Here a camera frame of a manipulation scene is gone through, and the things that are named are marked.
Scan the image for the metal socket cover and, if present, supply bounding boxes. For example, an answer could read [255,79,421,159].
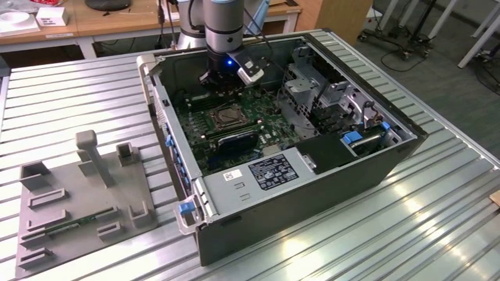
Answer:
[211,104,251,131]

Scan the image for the CPU socket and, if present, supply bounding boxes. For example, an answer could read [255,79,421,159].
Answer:
[210,104,253,132]

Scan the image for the green motherboard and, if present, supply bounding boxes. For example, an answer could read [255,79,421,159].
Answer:
[174,87,314,173]

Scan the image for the silver drive cage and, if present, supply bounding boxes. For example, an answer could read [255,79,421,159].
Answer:
[279,45,353,129]

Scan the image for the black expansion card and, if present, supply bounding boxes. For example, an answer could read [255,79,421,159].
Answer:
[211,130,262,157]

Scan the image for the wooden desk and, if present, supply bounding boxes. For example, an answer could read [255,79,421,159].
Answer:
[0,0,79,55]
[73,0,305,59]

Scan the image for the wooden cabinet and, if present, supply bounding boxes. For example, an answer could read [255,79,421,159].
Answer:
[297,0,373,46]

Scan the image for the black plastic shroud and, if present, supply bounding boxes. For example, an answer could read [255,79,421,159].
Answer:
[295,134,359,176]

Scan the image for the black round base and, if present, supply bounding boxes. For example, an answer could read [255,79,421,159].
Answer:
[85,0,133,11]

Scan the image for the blue disk carrier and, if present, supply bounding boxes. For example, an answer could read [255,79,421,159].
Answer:
[339,130,386,156]

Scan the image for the grey power supply unit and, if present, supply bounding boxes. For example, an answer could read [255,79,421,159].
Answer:
[202,146,318,217]

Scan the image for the white cardboard box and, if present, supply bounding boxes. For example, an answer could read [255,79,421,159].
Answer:
[35,6,71,28]

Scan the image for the black wheeled stand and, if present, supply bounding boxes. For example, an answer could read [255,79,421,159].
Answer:
[359,0,435,61]

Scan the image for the black PC case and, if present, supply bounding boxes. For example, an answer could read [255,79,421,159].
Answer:
[135,28,430,267]

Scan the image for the grey parts rack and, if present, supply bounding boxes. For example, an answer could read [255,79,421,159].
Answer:
[15,130,161,279]

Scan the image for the white flat box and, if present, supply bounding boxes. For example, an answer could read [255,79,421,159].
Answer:
[0,17,41,36]

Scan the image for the white round dish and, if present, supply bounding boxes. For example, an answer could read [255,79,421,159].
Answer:
[0,9,31,24]

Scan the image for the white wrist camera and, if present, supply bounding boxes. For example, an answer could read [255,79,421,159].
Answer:
[234,52,266,86]

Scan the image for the black hanging cable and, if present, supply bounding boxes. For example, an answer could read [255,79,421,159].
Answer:
[157,0,182,50]

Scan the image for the white table frame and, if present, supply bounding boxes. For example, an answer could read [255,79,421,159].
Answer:
[457,17,500,68]

